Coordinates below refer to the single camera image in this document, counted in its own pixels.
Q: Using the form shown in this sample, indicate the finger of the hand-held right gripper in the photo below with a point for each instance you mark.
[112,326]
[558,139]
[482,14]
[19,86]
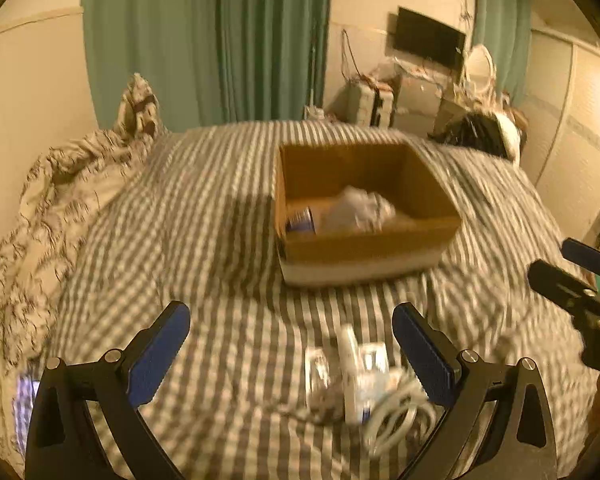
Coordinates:
[562,284]
[591,256]

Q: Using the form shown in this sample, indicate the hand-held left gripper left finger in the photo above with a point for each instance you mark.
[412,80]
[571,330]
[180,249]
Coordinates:
[160,355]

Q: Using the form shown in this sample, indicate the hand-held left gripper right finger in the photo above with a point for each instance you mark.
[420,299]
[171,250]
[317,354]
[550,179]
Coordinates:
[425,360]

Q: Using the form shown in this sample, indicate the white rectangular charger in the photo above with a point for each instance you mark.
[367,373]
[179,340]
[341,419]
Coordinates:
[350,375]

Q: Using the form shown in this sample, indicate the brown cardboard box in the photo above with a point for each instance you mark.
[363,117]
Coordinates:
[370,252]

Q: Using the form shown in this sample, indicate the clear packet with blue print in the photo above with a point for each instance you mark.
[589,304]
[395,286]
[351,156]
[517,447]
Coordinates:
[376,362]

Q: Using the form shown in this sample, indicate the clear plastic packet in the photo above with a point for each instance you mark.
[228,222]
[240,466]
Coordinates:
[319,372]

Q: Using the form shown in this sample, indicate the grey striped bed sheet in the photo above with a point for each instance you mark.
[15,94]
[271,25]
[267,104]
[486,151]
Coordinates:
[220,240]

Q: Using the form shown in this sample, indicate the white wardrobe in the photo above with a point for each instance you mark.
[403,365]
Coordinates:
[565,120]

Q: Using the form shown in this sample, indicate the crumpled white plastic bag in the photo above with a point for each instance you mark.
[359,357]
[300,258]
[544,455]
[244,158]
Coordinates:
[357,210]

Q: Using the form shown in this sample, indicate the black and white bag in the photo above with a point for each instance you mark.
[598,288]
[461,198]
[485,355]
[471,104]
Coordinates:
[480,132]

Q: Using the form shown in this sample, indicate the floral patterned duvet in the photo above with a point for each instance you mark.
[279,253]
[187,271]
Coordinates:
[55,200]

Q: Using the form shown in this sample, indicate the white oval mirror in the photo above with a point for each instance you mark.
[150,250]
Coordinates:
[480,67]

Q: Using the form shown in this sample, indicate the narrow green curtain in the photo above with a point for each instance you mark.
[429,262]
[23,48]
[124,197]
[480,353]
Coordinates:
[502,30]

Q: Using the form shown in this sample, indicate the wide green curtain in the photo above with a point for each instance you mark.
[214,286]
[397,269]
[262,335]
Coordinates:
[205,40]

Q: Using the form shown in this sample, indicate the black wall television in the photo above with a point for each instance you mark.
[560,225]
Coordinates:
[427,35]

